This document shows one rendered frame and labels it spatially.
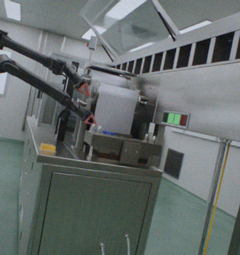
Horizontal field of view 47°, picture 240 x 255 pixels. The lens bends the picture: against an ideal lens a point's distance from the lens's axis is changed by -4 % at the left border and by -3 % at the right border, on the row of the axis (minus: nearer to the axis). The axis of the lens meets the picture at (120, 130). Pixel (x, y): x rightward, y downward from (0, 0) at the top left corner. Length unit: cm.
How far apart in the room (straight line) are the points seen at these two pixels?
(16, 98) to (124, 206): 587
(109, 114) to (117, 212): 55
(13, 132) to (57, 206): 584
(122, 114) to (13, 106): 562
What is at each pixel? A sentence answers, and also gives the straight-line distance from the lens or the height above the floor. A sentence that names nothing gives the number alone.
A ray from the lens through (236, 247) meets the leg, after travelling 128.
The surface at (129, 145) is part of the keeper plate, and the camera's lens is 146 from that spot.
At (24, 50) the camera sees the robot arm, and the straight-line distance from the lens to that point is 168.
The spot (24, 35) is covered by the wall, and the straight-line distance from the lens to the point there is 727.
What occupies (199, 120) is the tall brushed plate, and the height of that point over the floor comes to 119.
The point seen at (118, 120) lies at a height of 111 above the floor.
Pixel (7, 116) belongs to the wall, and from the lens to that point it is 715.
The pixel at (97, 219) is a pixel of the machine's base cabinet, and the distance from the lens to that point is 149.
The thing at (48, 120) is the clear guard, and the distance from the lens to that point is 261.
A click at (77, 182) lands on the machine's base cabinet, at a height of 79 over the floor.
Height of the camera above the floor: 115
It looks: 3 degrees down
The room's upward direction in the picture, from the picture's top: 12 degrees clockwise
